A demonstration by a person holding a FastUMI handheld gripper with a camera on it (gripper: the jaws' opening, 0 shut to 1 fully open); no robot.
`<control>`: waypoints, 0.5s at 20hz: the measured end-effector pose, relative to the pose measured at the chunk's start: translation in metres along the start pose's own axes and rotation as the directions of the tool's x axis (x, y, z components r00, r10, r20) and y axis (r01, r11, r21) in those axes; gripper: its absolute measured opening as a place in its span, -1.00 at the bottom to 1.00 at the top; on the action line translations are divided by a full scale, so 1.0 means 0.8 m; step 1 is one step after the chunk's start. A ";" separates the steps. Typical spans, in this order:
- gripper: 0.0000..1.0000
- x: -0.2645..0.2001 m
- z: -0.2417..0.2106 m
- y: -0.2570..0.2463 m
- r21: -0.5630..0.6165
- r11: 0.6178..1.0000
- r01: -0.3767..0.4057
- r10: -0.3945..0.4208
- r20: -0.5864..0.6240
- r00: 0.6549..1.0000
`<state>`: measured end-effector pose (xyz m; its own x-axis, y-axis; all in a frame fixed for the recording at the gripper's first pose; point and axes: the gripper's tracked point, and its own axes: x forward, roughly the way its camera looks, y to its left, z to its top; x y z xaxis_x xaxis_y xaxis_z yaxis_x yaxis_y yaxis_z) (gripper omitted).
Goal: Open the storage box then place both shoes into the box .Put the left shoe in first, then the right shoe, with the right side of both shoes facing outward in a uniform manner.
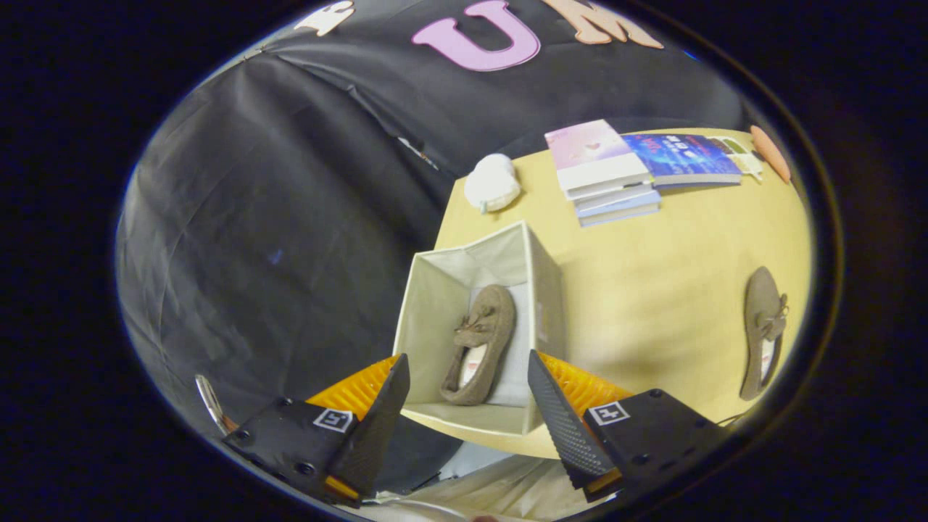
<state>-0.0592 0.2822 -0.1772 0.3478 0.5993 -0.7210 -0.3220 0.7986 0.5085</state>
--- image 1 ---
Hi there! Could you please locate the orange pink round object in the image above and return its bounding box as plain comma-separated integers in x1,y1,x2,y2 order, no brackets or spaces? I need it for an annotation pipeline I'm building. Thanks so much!
750,125,792,183

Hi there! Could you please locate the brown moccasin shoe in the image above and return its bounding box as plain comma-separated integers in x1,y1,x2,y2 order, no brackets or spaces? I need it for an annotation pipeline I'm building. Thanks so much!
440,284,517,406
739,266,790,401

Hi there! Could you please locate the pale blue book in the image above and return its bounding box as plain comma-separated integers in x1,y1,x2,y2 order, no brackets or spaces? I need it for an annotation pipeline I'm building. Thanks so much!
574,185,662,218
579,203,662,228

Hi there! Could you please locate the white printed card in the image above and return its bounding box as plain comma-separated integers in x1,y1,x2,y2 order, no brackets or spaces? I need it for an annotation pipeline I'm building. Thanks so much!
714,135,766,181

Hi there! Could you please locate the pink cover book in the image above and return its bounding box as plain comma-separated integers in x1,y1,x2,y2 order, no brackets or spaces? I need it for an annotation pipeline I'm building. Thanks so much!
544,120,653,202

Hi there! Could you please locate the grey fabric storage box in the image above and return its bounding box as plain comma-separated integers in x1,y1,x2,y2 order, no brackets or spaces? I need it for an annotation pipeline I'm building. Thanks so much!
393,221,566,438

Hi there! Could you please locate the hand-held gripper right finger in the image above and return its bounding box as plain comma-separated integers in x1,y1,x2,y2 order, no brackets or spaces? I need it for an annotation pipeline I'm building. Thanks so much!
527,349,727,503

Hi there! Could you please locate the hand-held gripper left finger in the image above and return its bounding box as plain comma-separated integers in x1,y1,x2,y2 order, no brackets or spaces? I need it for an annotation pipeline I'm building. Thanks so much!
222,353,411,507

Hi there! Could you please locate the blue cover book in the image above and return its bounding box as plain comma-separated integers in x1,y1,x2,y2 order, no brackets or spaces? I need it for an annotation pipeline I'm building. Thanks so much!
622,133,744,191

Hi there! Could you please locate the black backdrop cloth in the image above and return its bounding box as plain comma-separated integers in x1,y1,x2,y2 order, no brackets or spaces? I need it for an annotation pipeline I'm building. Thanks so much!
116,0,747,494

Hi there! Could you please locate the white plush ball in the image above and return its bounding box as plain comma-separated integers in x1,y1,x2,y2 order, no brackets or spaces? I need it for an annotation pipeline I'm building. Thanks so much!
464,153,522,215

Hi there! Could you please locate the white cloth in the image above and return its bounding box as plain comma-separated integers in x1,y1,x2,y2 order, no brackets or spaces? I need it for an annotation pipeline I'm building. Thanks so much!
341,453,617,522

